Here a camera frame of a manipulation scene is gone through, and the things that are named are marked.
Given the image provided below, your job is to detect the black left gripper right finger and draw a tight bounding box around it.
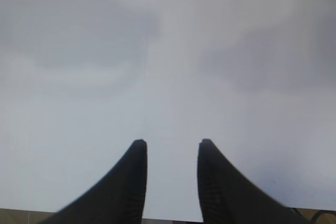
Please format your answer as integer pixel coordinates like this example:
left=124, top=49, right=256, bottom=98
left=197, top=139, right=308, bottom=223

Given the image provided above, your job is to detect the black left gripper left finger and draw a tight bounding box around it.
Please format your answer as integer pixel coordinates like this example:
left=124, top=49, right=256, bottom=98
left=43, top=140, right=148, bottom=223

